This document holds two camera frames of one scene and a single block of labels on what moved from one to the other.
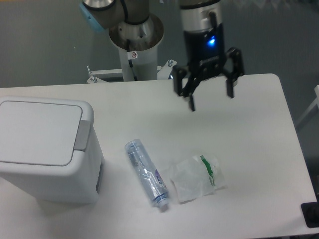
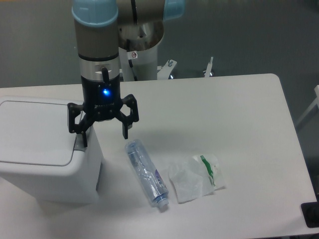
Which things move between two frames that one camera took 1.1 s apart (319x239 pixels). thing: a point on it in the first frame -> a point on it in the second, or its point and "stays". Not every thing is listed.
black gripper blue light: (206, 57) -> (101, 101)
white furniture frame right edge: (315, 103) stays
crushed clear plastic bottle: (152, 179) stays
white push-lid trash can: (49, 150) stays
